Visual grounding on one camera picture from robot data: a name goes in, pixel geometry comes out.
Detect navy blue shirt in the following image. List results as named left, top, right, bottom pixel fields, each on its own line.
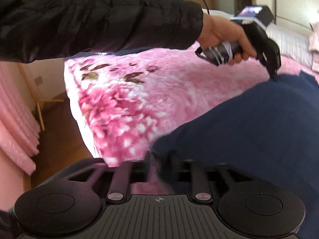
left=151, top=72, right=318, bottom=238

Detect black jacket left forearm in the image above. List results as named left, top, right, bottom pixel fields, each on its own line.
left=1, top=0, right=203, bottom=64

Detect person's left hand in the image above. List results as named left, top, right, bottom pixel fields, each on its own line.
left=197, top=13, right=257, bottom=65

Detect cream wardrobe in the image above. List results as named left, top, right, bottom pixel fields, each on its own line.
left=252, top=0, right=318, bottom=36

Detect white quilted duvet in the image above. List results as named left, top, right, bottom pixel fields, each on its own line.
left=212, top=15, right=313, bottom=68

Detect pink stacked pillows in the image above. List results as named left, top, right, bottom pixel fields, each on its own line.
left=309, top=22, right=319, bottom=73

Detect pink floral blanket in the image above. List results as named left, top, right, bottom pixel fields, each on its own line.
left=63, top=40, right=319, bottom=195

